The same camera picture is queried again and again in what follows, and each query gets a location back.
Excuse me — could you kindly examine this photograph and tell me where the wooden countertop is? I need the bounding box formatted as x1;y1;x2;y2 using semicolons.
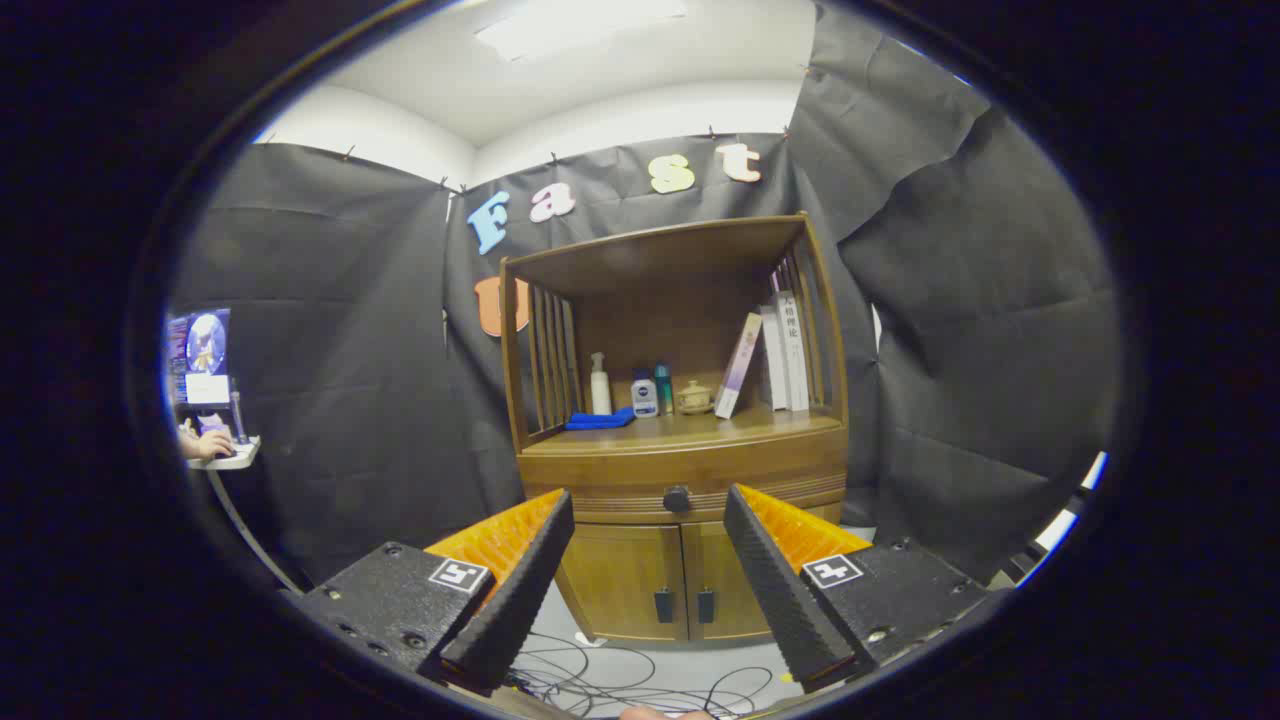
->
520;405;843;459

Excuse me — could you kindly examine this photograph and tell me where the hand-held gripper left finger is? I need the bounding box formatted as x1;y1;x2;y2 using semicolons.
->
290;488;576;696

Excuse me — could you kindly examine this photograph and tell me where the small white shelf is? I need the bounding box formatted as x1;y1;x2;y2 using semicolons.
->
188;435;263;472

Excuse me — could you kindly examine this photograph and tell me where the wooden drawer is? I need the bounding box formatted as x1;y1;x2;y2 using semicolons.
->
520;425;849;526

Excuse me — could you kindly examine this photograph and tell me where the computer monitor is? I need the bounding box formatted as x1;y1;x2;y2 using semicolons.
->
166;308;233;406

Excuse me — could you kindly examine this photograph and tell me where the wooden cabinet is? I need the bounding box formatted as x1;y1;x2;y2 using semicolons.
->
498;212;851;646

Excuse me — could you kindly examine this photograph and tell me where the white book with black lettering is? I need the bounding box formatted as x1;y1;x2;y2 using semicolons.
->
776;290;811;413

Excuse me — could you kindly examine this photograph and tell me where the tangle of black cables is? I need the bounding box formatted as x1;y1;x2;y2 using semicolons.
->
505;630;791;719

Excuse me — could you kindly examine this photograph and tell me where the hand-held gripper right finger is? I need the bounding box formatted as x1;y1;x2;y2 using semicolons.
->
723;484;991;693

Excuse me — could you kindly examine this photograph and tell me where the purple and white book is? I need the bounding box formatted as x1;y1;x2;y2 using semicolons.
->
714;312;764;420

